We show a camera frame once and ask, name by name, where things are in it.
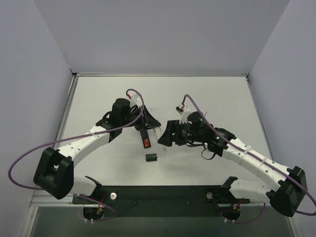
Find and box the white remote control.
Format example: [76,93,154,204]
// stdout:
[152,127,166,154]

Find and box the black remote control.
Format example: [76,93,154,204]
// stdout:
[140,130,150,149]

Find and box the black battery cover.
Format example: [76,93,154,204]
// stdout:
[145,153,158,162]

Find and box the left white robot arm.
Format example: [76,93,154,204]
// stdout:
[33,98,161,203]

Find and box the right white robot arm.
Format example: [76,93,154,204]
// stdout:
[158,112,307,217]

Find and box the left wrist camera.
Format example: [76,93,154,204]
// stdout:
[130,93,142,106]

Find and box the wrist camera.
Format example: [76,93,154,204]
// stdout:
[176,104,192,123]
[130,93,142,106]

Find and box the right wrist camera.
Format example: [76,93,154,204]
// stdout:
[176,104,192,123]

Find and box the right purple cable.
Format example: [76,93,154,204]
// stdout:
[181,93,316,215]

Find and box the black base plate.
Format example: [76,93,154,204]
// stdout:
[71,185,244,218]

